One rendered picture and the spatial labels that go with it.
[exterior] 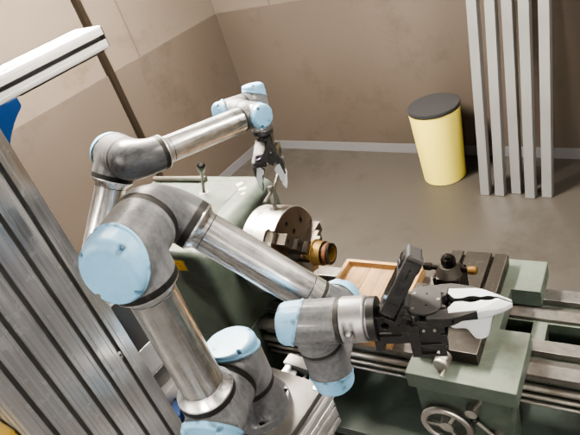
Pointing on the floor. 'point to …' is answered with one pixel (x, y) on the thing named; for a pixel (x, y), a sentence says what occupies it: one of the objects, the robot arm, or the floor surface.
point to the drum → (438, 137)
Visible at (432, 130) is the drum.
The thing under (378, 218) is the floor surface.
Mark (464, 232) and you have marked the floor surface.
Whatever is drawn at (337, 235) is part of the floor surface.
